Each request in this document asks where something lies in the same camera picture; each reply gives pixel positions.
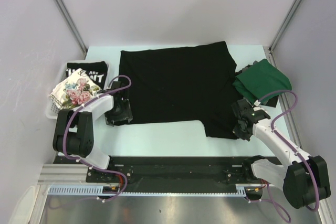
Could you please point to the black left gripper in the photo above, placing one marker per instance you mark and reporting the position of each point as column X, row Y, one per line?
column 125, row 114

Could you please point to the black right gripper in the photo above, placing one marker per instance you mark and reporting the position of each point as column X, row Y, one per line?
column 241, row 135

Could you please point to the plain black t-shirt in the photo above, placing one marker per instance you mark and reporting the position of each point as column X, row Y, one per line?
column 183, row 84

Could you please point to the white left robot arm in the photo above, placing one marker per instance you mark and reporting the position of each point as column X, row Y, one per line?
column 74, row 131

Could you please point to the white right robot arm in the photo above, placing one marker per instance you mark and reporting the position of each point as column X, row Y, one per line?
column 302, row 178

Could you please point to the white plastic basket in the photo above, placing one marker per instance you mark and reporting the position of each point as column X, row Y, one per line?
column 51, row 109

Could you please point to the green folded t-shirt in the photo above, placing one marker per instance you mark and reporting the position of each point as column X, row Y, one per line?
column 260, row 81

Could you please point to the black printed t-shirt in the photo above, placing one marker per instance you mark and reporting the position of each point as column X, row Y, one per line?
column 97, row 71

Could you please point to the white floral t-shirt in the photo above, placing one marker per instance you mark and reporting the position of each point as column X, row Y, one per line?
column 75, row 90

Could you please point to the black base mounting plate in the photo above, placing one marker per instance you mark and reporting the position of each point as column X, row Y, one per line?
column 177, row 175

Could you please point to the aluminium frame rail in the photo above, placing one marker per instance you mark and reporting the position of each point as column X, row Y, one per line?
column 63, row 174

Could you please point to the white slotted cable duct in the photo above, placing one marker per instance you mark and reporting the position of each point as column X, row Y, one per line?
column 83, row 190

